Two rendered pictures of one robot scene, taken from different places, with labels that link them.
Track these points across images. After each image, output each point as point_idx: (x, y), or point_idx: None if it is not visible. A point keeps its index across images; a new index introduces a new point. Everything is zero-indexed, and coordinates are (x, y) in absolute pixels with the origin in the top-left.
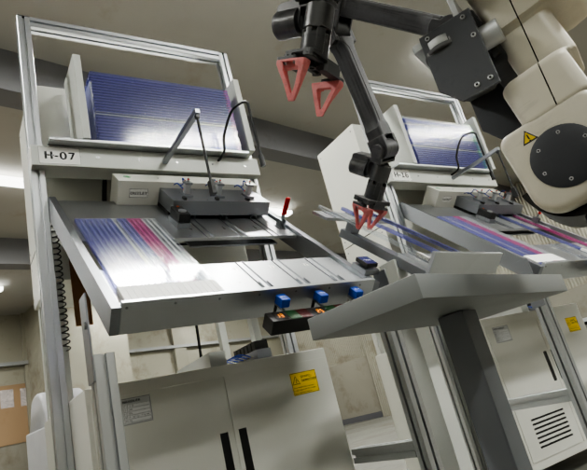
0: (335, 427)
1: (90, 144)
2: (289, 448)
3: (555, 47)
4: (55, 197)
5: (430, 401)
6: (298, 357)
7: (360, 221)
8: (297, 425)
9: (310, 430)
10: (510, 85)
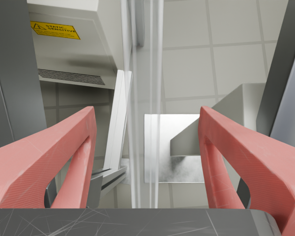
0: (100, 59)
1: None
2: (37, 54)
3: None
4: None
5: (182, 143)
6: (40, 10)
7: (66, 174)
8: (45, 47)
9: (64, 53)
10: None
